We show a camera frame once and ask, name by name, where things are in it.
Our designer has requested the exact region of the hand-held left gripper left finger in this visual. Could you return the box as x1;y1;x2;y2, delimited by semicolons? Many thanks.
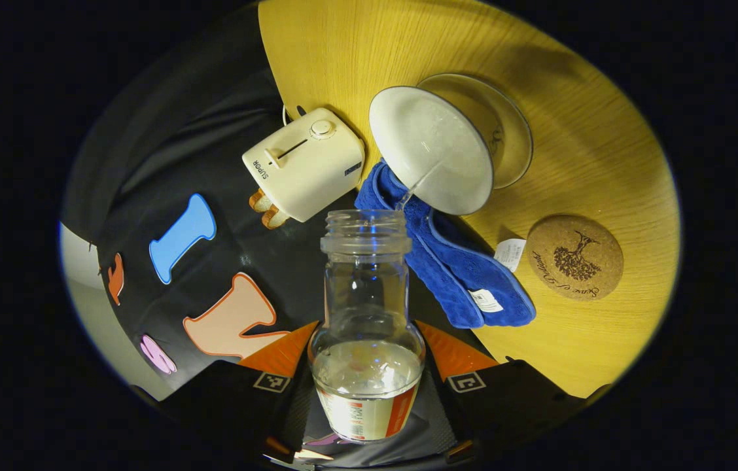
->
166;321;327;462

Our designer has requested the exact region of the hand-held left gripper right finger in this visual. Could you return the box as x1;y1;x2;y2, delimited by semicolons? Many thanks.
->
408;321;582;462

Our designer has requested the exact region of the clear water bottle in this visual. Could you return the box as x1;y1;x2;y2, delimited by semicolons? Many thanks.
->
309;209;427;442

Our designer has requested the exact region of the round cork coaster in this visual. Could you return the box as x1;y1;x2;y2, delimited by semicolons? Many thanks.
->
526;216;625;302

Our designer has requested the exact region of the cream teacup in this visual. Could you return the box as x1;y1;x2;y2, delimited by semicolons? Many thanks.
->
369;86;495;217

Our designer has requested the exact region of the blue towel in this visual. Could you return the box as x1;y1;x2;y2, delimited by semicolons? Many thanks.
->
355;160;536;329

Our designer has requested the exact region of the black backdrop cloth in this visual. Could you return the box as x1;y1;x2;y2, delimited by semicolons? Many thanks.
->
61;7;474;400

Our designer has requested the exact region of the white toaster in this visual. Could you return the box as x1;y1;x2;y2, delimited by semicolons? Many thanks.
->
242;108;366;223

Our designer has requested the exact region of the cream saucer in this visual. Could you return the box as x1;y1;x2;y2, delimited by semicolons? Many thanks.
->
418;73;533;190

